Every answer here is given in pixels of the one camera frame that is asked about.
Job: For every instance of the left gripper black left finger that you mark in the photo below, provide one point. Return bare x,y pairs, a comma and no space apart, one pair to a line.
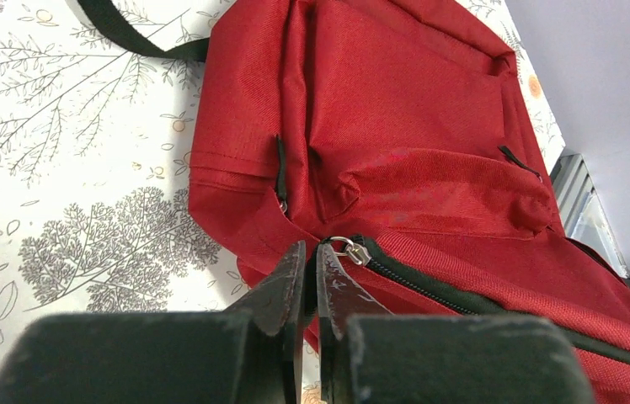
250,352

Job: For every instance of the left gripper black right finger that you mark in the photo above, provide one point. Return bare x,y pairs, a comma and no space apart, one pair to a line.
370,355

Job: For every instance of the red student backpack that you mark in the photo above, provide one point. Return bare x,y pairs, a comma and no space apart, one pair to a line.
397,130

